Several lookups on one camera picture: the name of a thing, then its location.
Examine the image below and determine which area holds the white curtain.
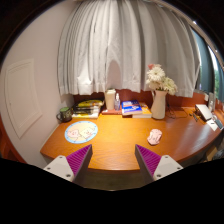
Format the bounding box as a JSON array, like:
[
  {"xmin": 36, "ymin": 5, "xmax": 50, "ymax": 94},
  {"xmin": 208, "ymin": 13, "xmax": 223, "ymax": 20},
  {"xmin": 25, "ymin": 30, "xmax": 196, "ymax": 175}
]
[{"xmin": 58, "ymin": 0, "xmax": 200, "ymax": 97}]

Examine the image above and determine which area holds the pink white computer mouse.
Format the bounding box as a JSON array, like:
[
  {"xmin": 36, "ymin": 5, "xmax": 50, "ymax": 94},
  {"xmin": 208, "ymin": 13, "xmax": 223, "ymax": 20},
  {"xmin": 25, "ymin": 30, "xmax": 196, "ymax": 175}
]
[{"xmin": 147, "ymin": 129, "xmax": 162, "ymax": 145}]

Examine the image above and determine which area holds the dark green mug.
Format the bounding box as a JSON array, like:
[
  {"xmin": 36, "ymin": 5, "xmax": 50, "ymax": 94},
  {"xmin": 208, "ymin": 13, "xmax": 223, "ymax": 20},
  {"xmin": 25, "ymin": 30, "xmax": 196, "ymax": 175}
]
[{"xmin": 56, "ymin": 107, "xmax": 72, "ymax": 123}]

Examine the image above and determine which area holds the red flat tray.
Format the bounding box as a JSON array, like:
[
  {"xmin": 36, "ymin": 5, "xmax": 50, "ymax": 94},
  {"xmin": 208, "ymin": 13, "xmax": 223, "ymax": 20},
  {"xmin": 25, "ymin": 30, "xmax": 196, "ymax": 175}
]
[{"xmin": 101, "ymin": 109, "xmax": 122, "ymax": 115}]

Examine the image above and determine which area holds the white flower bouquet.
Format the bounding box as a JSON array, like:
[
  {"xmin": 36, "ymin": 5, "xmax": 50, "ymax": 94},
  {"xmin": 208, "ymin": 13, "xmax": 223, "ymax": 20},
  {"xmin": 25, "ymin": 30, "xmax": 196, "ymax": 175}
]
[{"xmin": 146, "ymin": 64, "xmax": 177, "ymax": 95}]

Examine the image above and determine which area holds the blue book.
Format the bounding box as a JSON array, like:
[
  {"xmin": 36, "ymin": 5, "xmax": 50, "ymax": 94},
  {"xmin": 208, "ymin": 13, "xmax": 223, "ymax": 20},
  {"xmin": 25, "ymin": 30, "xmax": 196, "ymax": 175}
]
[{"xmin": 122, "ymin": 100, "xmax": 142, "ymax": 116}]

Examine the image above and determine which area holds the black cable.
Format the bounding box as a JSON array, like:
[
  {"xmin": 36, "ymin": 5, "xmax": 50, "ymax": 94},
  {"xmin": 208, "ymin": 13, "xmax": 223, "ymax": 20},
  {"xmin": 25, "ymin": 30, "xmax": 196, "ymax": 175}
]
[{"xmin": 165, "ymin": 94, "xmax": 190, "ymax": 120}]

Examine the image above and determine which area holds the white box device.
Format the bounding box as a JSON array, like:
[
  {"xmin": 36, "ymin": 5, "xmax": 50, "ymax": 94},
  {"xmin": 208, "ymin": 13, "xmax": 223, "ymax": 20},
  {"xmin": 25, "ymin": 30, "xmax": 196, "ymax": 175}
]
[{"xmin": 195, "ymin": 104, "xmax": 212, "ymax": 121}]

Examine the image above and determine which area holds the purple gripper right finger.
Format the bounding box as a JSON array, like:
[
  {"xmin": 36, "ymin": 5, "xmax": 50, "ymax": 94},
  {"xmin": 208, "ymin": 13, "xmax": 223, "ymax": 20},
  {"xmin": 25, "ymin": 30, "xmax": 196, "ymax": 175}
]
[{"xmin": 134, "ymin": 144, "xmax": 184, "ymax": 184}]

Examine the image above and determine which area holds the round cartoon mouse pad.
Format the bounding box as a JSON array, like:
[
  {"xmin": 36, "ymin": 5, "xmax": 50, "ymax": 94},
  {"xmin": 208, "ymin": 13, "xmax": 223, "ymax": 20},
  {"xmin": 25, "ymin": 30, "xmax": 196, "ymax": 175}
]
[{"xmin": 64, "ymin": 121, "xmax": 98, "ymax": 144}]

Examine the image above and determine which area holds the stack of yellow black books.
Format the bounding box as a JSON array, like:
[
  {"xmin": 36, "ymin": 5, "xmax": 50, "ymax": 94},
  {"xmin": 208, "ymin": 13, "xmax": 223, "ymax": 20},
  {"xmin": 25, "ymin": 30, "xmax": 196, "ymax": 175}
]
[{"xmin": 72, "ymin": 99, "xmax": 104, "ymax": 119}]

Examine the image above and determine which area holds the orange yellow book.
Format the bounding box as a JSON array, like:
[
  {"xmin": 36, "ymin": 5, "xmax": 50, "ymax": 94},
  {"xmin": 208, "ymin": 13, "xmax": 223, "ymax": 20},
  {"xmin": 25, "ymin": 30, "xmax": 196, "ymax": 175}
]
[{"xmin": 133, "ymin": 102, "xmax": 152, "ymax": 118}]

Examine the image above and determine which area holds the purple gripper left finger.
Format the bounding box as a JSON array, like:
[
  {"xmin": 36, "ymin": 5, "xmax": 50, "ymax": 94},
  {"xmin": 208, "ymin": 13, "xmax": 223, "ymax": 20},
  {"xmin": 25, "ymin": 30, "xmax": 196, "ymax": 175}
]
[{"xmin": 43, "ymin": 144, "xmax": 94, "ymax": 185}]

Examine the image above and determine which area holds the white ceramic vase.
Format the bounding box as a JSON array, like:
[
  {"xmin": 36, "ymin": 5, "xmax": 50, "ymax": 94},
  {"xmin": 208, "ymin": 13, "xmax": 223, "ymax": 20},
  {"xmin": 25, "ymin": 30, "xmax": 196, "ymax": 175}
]
[{"xmin": 151, "ymin": 90, "xmax": 167, "ymax": 119}]

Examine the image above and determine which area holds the clear spray bottle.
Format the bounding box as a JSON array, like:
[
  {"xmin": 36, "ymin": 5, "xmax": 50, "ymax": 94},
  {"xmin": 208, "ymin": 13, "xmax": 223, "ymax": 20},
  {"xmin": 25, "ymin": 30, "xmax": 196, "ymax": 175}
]
[{"xmin": 114, "ymin": 93, "xmax": 120, "ymax": 111}]

